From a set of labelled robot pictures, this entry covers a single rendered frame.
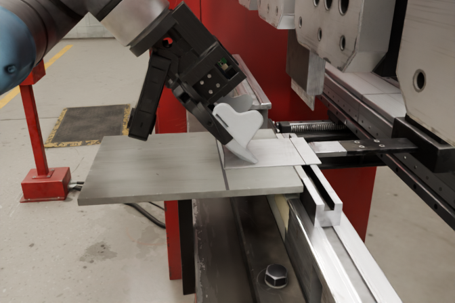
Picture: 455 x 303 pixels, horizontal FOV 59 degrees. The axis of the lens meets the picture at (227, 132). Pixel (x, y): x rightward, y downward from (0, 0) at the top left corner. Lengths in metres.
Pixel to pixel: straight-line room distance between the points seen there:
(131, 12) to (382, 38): 0.28
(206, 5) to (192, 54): 0.86
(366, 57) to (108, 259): 1.80
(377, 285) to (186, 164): 0.27
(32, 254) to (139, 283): 0.56
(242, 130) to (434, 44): 0.34
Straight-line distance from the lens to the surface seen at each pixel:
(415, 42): 0.21
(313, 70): 0.48
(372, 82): 1.01
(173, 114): 1.43
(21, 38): 0.36
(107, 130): 3.34
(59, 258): 2.07
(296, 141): 0.60
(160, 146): 0.59
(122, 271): 1.92
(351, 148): 0.59
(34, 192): 2.53
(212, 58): 0.48
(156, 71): 0.49
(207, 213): 0.66
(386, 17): 0.28
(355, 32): 0.28
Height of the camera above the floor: 1.25
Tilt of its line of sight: 23 degrees down
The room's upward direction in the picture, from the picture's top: straight up
